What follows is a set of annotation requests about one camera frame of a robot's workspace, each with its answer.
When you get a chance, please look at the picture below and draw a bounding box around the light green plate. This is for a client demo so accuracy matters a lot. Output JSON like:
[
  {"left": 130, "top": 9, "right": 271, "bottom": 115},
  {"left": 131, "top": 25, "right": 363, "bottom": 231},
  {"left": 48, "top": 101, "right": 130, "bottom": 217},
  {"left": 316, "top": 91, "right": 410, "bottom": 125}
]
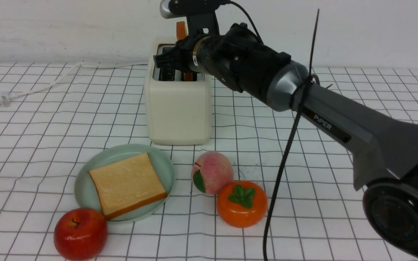
[{"left": 74, "top": 144, "right": 176, "bottom": 224}]

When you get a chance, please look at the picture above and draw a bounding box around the orange persimmon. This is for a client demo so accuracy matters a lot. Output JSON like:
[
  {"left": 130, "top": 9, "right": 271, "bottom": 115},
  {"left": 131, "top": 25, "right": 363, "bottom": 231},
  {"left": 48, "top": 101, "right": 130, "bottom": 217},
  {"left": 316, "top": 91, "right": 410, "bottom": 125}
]
[{"left": 216, "top": 180, "right": 268, "bottom": 228}]

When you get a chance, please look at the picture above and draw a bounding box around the red apple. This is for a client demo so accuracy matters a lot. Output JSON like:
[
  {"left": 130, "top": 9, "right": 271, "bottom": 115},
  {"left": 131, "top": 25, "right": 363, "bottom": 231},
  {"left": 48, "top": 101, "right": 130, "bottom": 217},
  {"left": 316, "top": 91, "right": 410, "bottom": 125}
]
[{"left": 53, "top": 208, "right": 108, "bottom": 261}]

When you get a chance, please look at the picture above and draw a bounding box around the toast slice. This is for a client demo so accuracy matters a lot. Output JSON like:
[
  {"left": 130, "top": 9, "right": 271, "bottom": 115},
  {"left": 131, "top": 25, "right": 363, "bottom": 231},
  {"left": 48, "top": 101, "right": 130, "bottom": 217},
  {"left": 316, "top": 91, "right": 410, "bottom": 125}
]
[
  {"left": 176, "top": 21, "right": 195, "bottom": 82},
  {"left": 89, "top": 152, "right": 168, "bottom": 221}
]

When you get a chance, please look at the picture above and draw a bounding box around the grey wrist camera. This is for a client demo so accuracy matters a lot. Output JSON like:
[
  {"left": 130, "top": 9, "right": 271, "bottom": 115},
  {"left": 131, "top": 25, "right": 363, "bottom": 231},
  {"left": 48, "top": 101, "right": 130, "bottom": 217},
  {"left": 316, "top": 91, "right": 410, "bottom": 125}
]
[{"left": 160, "top": 0, "right": 228, "bottom": 36}]

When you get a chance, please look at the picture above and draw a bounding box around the white checkered tablecloth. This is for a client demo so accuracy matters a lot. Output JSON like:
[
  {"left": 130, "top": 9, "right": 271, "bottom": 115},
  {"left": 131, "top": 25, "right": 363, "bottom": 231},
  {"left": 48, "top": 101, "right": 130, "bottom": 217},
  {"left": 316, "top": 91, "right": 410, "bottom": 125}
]
[{"left": 0, "top": 63, "right": 414, "bottom": 261}]

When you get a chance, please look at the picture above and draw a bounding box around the white power cord with plug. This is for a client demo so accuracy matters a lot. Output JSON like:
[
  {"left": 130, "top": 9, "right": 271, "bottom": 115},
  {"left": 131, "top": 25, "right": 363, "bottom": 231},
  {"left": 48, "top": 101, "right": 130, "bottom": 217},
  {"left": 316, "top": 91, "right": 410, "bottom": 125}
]
[{"left": 0, "top": 62, "right": 148, "bottom": 108}]

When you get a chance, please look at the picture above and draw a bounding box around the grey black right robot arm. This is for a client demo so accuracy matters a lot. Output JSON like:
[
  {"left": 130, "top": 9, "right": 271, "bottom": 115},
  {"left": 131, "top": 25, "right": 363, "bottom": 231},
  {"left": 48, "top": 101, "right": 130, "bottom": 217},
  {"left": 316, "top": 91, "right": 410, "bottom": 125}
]
[{"left": 154, "top": 24, "right": 418, "bottom": 258}]

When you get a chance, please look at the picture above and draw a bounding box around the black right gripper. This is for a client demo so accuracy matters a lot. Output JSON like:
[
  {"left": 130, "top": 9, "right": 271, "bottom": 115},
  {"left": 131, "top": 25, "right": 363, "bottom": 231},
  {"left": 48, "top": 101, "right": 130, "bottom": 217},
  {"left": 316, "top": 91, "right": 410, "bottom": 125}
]
[{"left": 153, "top": 34, "right": 199, "bottom": 73}]

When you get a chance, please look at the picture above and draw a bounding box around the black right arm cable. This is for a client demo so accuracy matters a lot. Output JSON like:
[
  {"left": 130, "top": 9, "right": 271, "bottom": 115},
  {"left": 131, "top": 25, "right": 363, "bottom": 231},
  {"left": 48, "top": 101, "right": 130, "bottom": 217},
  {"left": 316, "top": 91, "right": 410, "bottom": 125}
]
[{"left": 227, "top": 0, "right": 333, "bottom": 261}]

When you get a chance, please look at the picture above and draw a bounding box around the pink peach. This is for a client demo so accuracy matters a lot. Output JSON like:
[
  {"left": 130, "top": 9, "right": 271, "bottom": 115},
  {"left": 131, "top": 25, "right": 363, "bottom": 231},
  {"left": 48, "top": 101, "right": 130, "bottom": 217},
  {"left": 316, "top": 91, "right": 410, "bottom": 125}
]
[{"left": 191, "top": 151, "right": 234, "bottom": 195}]

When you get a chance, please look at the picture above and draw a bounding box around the cream white toaster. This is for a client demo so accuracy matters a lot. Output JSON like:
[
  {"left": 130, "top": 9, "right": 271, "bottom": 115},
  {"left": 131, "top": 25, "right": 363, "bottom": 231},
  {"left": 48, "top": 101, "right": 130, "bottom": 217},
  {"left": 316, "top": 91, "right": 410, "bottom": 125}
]
[{"left": 144, "top": 38, "right": 213, "bottom": 145}]

